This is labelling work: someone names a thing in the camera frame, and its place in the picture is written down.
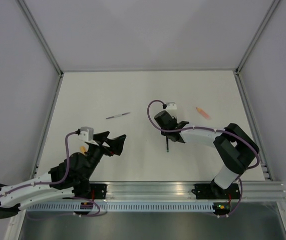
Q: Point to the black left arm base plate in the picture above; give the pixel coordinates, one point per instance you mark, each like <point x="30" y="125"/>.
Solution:
<point x="93" y="191"/>

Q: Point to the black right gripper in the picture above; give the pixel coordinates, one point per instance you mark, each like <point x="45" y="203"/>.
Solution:
<point x="173" y="118"/>

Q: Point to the orange highlighter cap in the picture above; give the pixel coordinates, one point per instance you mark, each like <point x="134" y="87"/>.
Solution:
<point x="82" y="149"/>

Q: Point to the right aluminium frame post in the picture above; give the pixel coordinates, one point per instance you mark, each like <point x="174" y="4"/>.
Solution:
<point x="262" y="26"/>

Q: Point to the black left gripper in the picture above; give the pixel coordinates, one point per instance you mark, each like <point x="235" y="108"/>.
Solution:
<point x="116" y="144"/>

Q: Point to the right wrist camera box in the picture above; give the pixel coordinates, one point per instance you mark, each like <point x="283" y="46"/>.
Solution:
<point x="171" y="108"/>

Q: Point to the aluminium frame post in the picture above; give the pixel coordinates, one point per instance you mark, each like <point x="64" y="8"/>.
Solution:
<point x="262" y="26"/>
<point x="39" y="35"/>

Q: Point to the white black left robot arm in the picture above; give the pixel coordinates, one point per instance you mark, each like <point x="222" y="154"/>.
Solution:
<point x="68" y="180"/>

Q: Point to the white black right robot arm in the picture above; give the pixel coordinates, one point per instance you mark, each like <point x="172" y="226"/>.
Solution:
<point x="236" y="149"/>

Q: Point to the white slotted cable duct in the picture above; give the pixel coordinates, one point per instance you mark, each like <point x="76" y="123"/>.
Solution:
<point x="78" y="206"/>

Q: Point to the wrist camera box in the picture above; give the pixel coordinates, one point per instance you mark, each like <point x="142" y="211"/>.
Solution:
<point x="86" y="134"/>
<point x="171" y="108"/>

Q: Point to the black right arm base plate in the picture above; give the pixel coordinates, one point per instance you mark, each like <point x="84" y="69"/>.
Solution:
<point x="209" y="191"/>

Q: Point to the aluminium mounting rail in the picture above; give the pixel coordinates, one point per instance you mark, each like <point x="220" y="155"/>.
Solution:
<point x="257" y="191"/>

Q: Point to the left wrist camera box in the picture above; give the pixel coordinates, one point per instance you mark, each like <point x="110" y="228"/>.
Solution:
<point x="86" y="134"/>

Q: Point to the orange highlighter pen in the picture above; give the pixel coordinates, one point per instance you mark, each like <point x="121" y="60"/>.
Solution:
<point x="203" y="113"/>

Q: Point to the left aluminium frame post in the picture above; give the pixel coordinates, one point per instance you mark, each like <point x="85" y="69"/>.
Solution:
<point x="39" y="35"/>

